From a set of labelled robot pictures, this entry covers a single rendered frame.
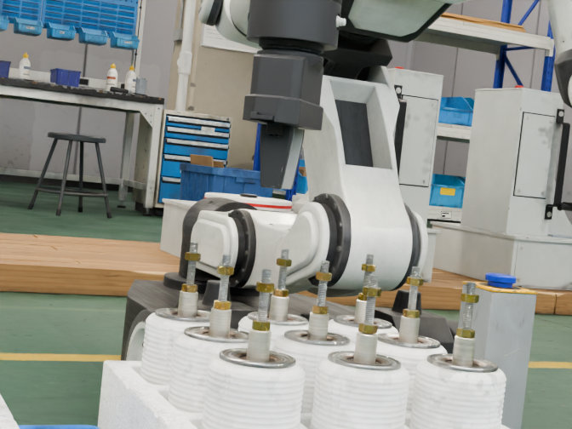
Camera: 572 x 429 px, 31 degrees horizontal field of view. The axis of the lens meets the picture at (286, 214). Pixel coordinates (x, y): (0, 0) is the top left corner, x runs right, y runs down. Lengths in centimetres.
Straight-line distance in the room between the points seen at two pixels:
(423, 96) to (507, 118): 42
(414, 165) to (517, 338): 226
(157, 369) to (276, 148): 35
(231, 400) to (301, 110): 28
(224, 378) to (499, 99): 304
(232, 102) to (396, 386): 665
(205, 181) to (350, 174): 422
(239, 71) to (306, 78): 669
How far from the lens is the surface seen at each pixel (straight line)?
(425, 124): 359
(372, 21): 156
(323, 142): 160
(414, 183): 358
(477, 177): 399
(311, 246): 151
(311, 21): 97
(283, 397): 99
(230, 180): 569
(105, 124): 964
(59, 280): 302
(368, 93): 168
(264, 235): 178
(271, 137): 98
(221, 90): 760
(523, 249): 379
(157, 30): 981
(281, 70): 96
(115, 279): 306
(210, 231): 189
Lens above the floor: 45
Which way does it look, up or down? 3 degrees down
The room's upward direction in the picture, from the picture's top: 6 degrees clockwise
